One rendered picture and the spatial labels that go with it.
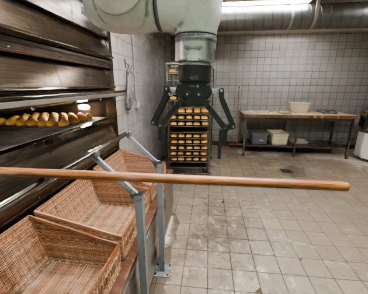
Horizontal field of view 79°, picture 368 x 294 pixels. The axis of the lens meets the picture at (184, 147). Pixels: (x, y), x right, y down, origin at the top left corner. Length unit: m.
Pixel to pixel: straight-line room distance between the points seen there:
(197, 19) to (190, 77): 0.11
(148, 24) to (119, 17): 0.06
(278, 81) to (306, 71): 0.63
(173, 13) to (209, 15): 0.07
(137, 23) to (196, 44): 0.13
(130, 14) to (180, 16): 0.10
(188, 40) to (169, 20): 0.06
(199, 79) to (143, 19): 0.16
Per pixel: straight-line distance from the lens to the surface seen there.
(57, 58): 1.65
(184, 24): 0.51
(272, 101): 5.81
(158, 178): 0.72
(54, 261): 1.48
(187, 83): 0.52
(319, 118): 5.33
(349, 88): 6.42
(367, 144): 5.66
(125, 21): 0.53
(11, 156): 1.34
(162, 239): 1.90
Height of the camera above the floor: 1.48
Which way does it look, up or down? 15 degrees down
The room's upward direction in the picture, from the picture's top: straight up
